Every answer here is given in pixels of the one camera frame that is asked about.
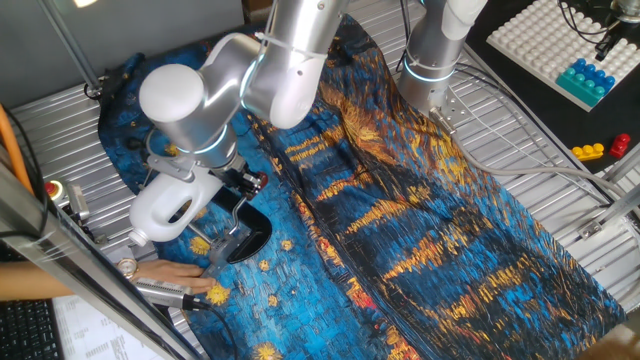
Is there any white studded baseplate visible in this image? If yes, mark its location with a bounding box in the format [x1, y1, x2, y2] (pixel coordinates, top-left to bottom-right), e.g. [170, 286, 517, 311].
[486, 0, 640, 113]

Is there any thick grey robot cable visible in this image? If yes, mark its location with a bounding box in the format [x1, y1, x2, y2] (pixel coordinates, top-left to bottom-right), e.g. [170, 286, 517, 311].
[428, 107, 640, 194]

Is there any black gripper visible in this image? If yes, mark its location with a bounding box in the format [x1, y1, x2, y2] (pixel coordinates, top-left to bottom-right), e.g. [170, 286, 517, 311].
[213, 155, 266, 202]

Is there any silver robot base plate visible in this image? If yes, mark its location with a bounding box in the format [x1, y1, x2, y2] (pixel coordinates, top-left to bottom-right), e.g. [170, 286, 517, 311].
[429, 89, 474, 134]

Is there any white plastic jug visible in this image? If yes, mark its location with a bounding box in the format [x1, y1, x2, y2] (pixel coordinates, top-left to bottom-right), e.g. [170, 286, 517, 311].
[127, 167, 225, 248]

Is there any red toy brick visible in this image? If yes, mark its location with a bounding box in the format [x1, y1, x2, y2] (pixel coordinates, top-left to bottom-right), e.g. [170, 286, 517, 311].
[608, 133, 632, 160]

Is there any neighbour robot black gripper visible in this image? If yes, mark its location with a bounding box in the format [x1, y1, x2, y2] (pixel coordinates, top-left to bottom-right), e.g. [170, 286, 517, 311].
[593, 20, 629, 63]

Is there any printed table paper sheet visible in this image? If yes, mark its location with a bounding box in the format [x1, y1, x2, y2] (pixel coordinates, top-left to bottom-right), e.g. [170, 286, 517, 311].
[52, 294, 169, 360]

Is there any black camera cable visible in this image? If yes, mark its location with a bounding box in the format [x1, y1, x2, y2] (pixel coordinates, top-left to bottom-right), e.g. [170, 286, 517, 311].
[199, 298, 240, 360]

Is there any aluminium frame beam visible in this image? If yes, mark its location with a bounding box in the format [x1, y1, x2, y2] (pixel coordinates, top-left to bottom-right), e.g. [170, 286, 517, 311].
[0, 164, 204, 360]

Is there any grey metal pole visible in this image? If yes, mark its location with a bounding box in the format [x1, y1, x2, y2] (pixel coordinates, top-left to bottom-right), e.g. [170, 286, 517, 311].
[35, 0, 102, 92]

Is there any blue starry night cloth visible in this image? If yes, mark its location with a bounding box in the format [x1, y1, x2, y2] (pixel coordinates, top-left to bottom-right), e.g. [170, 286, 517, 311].
[97, 12, 629, 360]

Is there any silver lever base bracket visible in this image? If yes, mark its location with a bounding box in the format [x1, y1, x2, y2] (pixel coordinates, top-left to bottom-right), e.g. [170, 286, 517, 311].
[201, 227, 251, 280]

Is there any yellow toy brick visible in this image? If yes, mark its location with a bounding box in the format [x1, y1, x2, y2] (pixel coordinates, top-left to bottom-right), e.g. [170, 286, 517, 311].
[571, 143, 605, 162]

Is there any gold silver wristwatch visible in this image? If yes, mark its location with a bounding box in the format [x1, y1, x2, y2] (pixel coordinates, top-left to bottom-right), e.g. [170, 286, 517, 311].
[115, 257, 141, 281]

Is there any black C-clamp with screw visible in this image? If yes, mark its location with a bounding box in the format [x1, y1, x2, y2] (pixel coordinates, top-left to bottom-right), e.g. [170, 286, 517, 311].
[212, 187, 274, 265]

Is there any red emergency stop button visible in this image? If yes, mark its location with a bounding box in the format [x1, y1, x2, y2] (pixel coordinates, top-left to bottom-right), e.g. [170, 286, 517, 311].
[43, 179, 92, 222]

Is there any silver depth camera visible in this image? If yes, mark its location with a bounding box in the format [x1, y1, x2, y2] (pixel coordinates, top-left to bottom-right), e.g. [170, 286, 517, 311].
[131, 278, 211, 312]

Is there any bare person forearm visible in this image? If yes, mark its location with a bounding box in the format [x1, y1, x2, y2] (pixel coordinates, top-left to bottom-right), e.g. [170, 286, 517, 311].
[0, 260, 124, 303]

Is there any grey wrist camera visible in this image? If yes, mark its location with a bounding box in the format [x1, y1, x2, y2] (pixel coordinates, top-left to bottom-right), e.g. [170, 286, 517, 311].
[145, 153, 197, 184]

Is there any neighbour robot black cable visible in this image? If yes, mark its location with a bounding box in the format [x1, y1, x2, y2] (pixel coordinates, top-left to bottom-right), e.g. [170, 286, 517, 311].
[556, 0, 612, 47]

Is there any teal toy brick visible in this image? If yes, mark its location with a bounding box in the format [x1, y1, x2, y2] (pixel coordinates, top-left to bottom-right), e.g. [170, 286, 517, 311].
[555, 65, 609, 108]

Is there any bare person hand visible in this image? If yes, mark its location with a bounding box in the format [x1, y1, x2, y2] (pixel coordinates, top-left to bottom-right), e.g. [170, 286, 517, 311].
[133, 258, 218, 295]

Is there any aluminium frame strut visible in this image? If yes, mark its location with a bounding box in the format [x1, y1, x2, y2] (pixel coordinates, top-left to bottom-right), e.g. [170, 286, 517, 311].
[578, 182, 640, 240]

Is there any orange cable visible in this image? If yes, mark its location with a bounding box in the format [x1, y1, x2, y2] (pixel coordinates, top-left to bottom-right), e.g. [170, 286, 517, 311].
[0, 102, 34, 197]

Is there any black keyboard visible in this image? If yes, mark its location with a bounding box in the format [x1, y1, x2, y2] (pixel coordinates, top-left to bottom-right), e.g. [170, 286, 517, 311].
[0, 240, 65, 360]

